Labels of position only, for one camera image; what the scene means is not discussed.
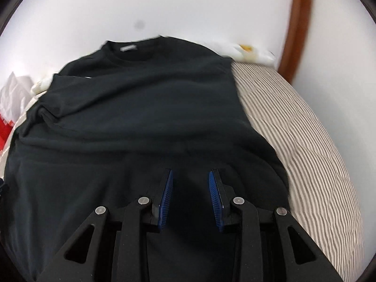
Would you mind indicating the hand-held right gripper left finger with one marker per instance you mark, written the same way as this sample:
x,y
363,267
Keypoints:
x,y
165,197

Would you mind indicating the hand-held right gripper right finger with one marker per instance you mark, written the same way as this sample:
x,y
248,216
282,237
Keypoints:
x,y
215,197

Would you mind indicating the black t-shirt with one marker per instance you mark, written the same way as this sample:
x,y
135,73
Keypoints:
x,y
141,117

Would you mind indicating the striped bed sheet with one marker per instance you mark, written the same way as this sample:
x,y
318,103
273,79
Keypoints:
x,y
308,164

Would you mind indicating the white printed blanket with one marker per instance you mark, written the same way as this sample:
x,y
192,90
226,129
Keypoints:
x,y
249,51

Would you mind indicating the red cloth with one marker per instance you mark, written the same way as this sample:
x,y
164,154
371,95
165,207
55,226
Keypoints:
x,y
4,136

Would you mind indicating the white cloth pile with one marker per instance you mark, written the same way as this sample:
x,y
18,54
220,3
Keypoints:
x,y
16,94

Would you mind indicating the brown wooden door frame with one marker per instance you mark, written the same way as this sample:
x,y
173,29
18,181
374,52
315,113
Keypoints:
x,y
296,26

